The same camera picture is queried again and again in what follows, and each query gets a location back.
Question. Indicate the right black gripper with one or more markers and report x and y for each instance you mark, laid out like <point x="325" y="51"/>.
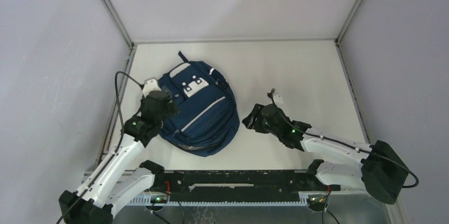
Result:
<point x="249" y="121"/>

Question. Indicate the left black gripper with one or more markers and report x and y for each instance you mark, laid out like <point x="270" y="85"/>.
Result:
<point x="171" y="108"/>

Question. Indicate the navy blue student backpack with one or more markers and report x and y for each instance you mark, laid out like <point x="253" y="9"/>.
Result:
<point x="208" y="119"/>

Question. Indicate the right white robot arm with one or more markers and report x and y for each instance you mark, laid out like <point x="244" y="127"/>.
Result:
<point x="374" y="168"/>

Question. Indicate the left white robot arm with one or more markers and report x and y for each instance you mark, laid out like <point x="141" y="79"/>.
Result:
<point x="102" y="196"/>

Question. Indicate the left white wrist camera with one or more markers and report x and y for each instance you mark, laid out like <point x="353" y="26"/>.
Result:
<point x="150" y="85"/>

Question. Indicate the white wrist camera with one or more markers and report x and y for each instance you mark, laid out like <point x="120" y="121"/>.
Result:
<point x="277" y="99"/>
<point x="150" y="85"/>

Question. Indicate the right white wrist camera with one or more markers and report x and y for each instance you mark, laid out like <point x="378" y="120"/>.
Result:
<point x="277" y="99"/>

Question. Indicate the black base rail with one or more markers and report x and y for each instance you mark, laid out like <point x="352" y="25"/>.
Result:
<point x="262" y="186"/>

